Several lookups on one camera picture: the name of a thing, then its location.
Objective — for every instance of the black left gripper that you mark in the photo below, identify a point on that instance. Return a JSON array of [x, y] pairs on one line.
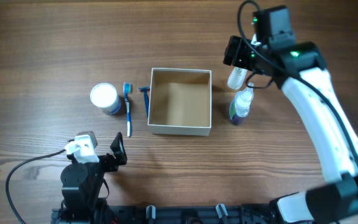
[[112, 164]]

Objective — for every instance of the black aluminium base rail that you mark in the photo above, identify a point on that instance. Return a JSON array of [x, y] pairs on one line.
[[220, 213]]

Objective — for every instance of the cotton swab tub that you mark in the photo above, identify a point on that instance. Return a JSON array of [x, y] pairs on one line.
[[105, 97]]

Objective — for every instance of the white cardboard box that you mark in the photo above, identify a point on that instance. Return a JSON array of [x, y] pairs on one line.
[[180, 101]]

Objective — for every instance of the clear bottle with cap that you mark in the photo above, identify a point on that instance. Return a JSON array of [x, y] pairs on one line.
[[240, 106]]

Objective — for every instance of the blue white toothbrush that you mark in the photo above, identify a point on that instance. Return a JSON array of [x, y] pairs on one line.
[[127, 89]]

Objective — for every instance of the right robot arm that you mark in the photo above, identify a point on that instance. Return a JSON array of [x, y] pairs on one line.
[[300, 72]]

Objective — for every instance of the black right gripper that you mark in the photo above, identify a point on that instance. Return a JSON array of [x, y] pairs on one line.
[[235, 52]]

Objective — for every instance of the blue disposable razor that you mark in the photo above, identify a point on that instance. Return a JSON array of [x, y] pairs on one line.
[[145, 90]]

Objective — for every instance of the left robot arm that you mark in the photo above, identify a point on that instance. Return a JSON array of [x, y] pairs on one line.
[[83, 178]]

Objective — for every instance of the white bamboo print tube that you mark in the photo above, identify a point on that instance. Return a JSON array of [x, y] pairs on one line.
[[236, 78]]

